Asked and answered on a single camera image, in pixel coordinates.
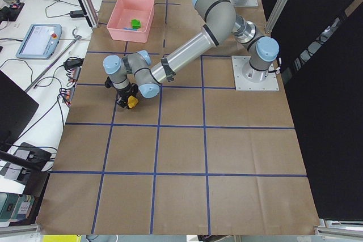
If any metal rod with hook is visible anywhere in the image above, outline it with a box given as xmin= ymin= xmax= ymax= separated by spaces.
xmin=24 ymin=27 xmax=82 ymax=93

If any black power adapter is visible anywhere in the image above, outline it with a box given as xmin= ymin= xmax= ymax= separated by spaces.
xmin=69 ymin=10 xmax=85 ymax=18

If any blue toy block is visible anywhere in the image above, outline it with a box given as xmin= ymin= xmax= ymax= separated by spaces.
xmin=123 ymin=28 xmax=138 ymax=31

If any green toy block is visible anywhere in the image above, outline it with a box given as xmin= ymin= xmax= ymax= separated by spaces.
xmin=131 ymin=19 xmax=142 ymax=29

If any blue teach pendant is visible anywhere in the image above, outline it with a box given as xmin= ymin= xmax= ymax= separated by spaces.
xmin=16 ymin=24 xmax=62 ymax=60

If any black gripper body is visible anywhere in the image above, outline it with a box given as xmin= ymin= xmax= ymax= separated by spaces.
xmin=117 ymin=83 xmax=138 ymax=99

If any black monitor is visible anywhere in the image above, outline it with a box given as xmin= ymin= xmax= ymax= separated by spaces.
xmin=1 ymin=71 xmax=39 ymax=151

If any yellow toy block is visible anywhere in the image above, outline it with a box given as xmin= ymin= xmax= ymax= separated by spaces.
xmin=127 ymin=95 xmax=139 ymax=109

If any brown paper table cover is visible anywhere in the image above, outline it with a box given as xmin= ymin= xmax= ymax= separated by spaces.
xmin=37 ymin=0 xmax=319 ymax=235

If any pink plastic box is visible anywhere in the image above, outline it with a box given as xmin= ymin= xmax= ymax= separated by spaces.
xmin=107 ymin=0 xmax=155 ymax=43

